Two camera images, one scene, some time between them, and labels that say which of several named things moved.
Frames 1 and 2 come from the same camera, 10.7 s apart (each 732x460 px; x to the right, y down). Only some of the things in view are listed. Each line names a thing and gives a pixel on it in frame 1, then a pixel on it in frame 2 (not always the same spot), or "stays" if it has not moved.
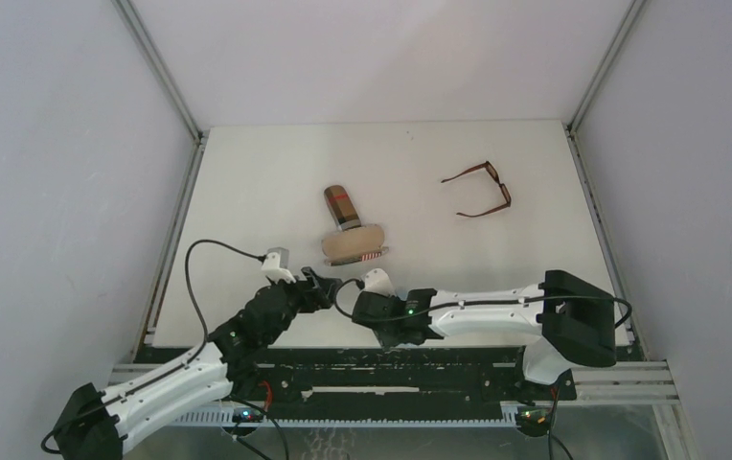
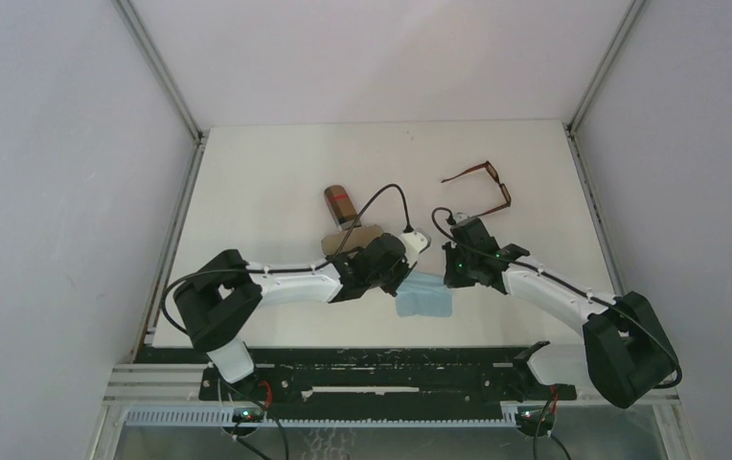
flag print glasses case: x=354 y=244 stays
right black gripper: x=366 y=305 -> x=458 y=271
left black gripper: x=309 y=289 -> x=389 y=273
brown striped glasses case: x=341 y=208 stays
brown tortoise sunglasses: x=504 y=187 stays
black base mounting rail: x=373 y=376 stays
